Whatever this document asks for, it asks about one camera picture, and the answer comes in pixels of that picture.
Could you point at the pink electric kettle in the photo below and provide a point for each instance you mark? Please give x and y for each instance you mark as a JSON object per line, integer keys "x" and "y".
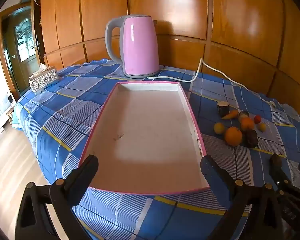
{"x": 140, "y": 47}

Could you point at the dark brown mangosteen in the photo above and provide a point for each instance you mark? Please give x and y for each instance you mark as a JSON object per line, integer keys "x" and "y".
{"x": 251, "y": 140}

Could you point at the blue plaid tablecloth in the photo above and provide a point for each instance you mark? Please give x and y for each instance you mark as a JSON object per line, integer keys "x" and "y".
{"x": 65, "y": 120}

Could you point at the pale yellow lemon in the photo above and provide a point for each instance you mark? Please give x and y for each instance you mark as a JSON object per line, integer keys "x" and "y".
{"x": 219, "y": 128}

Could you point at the dark cylindrical block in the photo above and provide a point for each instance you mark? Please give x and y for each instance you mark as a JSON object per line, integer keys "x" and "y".
{"x": 243, "y": 115}
{"x": 223, "y": 108}

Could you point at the small yellow plum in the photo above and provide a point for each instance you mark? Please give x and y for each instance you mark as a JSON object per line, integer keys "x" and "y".
{"x": 262, "y": 127}

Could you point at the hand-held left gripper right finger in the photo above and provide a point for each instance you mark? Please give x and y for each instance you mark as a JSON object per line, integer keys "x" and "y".
{"x": 210, "y": 171}

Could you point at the small orange tangerine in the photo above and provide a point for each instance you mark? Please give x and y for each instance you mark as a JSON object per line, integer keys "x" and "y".
{"x": 247, "y": 124}

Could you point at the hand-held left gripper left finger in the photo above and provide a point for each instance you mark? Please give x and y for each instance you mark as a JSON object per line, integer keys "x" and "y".
{"x": 88, "y": 168}

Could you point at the small wooden stool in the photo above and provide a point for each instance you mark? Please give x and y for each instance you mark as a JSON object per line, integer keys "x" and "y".
{"x": 10, "y": 112}

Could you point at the large orange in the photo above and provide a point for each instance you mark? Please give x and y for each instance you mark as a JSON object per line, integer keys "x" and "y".
{"x": 233, "y": 137}

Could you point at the pink-edged white tray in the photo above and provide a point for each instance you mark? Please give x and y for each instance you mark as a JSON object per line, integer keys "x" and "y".
{"x": 145, "y": 135}

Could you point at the silver patterned tissue box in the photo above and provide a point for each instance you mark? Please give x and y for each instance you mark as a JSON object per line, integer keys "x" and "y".
{"x": 43, "y": 80}

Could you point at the small red tomato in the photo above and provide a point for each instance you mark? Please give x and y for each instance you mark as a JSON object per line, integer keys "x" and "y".
{"x": 257, "y": 119}

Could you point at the orange carrot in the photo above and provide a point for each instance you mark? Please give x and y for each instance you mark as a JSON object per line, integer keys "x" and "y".
{"x": 231, "y": 115}

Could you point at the dark wooden glass door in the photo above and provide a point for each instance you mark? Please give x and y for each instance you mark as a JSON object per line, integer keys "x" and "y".
{"x": 25, "y": 45}

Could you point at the wooden wardrobe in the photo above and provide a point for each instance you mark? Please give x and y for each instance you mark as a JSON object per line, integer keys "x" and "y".
{"x": 240, "y": 17}

